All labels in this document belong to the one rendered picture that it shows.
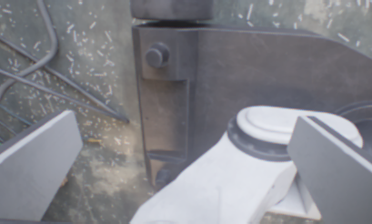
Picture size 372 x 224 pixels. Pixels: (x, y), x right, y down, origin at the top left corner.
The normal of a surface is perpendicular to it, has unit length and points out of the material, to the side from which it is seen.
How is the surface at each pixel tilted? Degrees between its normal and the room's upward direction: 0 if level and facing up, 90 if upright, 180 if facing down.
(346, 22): 0
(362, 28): 0
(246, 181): 90
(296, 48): 0
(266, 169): 90
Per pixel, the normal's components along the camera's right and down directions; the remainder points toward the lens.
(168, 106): -0.21, 0.47
